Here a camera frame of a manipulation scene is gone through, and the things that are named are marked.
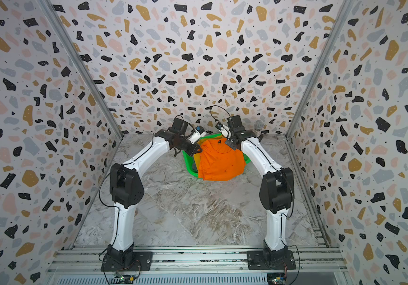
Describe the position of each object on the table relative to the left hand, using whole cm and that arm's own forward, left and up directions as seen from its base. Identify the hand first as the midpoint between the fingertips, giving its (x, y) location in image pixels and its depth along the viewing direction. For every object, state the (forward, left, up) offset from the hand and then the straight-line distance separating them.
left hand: (202, 148), depth 93 cm
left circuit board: (-54, +32, -19) cm, 65 cm away
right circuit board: (-55, -31, -18) cm, 65 cm away
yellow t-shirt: (+2, +3, -11) cm, 11 cm away
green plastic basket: (0, +8, -12) cm, 14 cm away
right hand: (+6, -18, +4) cm, 20 cm away
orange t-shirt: (-6, -9, -4) cm, 11 cm away
